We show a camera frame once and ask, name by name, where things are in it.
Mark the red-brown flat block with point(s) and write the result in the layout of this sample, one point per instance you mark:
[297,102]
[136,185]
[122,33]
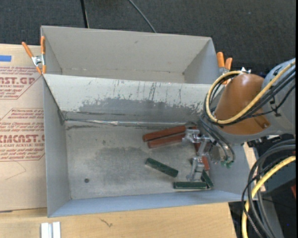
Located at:
[165,141]
[164,133]
[206,164]

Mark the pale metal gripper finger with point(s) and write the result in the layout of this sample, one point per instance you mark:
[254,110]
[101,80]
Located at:
[192,136]
[196,168]

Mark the grey metal bin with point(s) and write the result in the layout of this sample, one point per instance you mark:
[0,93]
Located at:
[119,157]

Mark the brown cardboard board, red print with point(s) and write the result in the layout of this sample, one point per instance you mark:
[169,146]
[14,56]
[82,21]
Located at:
[20,133]

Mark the dark green flat block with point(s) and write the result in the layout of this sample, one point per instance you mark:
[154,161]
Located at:
[161,167]
[190,185]
[207,178]

